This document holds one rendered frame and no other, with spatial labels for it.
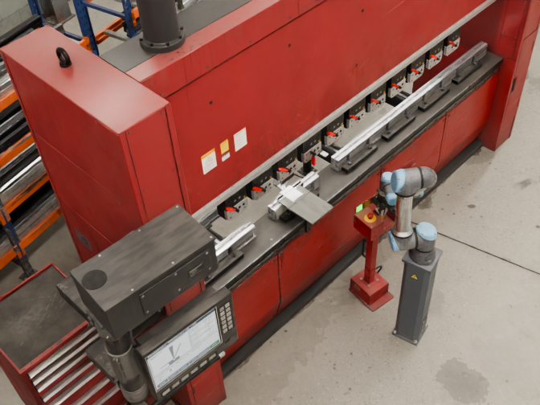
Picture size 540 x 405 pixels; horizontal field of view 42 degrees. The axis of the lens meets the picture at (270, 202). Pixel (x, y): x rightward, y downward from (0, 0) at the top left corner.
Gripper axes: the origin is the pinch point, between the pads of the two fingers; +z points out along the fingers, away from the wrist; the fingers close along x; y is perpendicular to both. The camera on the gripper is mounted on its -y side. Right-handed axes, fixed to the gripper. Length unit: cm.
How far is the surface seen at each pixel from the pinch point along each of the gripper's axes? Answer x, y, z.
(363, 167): -10.1, 30.6, -10.8
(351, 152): -8.1, 40.8, -17.4
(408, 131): -56, 37, -10
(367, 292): 13, -11, 61
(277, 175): 57, 33, -46
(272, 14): 57, 39, -148
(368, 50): -17, 47, -89
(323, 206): 38.6, 13.1, -24.8
